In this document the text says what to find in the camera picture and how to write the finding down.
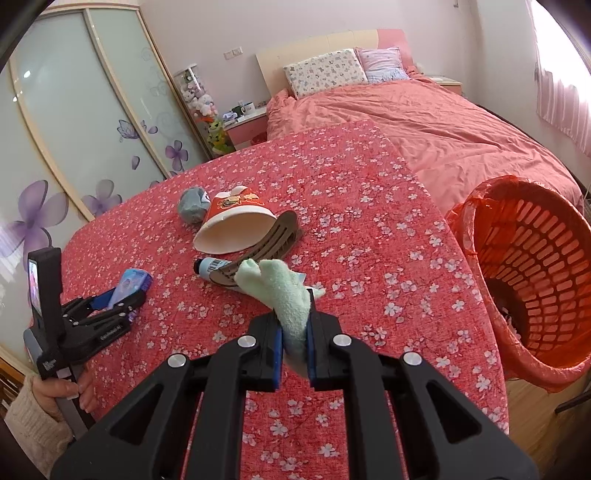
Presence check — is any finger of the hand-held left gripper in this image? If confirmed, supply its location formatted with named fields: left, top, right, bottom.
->
left=69, top=292, right=147, bottom=358
left=62, top=290, right=118, bottom=324

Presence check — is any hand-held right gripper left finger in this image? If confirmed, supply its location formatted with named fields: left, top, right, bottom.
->
left=50, top=311, right=284, bottom=480

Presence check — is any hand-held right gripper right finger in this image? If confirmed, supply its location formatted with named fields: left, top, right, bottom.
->
left=307, top=312, right=541, bottom=480

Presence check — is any blue tissue packet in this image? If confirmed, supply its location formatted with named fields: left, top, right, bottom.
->
left=105, top=270, right=153, bottom=319

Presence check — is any light green cloth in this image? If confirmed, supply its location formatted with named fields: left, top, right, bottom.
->
left=235, top=258, right=328, bottom=377

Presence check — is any small tube with black cap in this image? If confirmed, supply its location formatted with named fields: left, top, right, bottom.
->
left=194, top=257, right=236, bottom=280

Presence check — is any brown slotted spatula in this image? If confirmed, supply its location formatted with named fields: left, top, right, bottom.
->
left=210, top=210, right=304, bottom=289

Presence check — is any grey sock ball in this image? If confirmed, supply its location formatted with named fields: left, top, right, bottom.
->
left=178, top=186, right=212, bottom=225

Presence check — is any red paper bowl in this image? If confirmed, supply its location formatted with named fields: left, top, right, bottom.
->
left=193, top=186, right=278, bottom=256

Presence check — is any person's left forearm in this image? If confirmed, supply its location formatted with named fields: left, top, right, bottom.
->
left=2, top=376, right=75, bottom=457

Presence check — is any person's left hand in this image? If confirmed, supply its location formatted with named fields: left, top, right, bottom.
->
left=28, top=369, right=100, bottom=423

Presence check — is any red floral tablecloth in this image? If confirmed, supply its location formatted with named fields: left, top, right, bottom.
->
left=55, top=119, right=511, bottom=480

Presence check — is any flower print sliding wardrobe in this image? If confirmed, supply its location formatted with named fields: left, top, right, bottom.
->
left=0, top=4, right=208, bottom=296

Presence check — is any pink white nightstand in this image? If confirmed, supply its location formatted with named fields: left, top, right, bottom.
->
left=431, top=75, right=464, bottom=97
left=222, top=107, right=269, bottom=149

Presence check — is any clear tube of plush toys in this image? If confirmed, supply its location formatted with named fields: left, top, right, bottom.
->
left=173, top=65, right=234, bottom=158

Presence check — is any bed with pink duvet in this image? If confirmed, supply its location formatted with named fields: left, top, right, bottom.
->
left=265, top=76, right=585, bottom=217

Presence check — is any dark wooden stool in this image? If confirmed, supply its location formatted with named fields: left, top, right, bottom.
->
left=554, top=392, right=591, bottom=415

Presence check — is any white floral pillow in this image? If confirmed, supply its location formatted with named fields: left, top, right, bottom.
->
left=283, top=48, right=369, bottom=100

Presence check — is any pink striped pillow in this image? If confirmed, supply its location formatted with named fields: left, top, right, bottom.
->
left=355, top=46, right=411, bottom=85

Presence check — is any beige pink bed headboard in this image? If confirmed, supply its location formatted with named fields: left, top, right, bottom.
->
left=256, top=28, right=416, bottom=99

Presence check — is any pink curtain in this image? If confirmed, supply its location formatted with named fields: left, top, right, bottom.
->
left=531, top=0, right=591, bottom=134

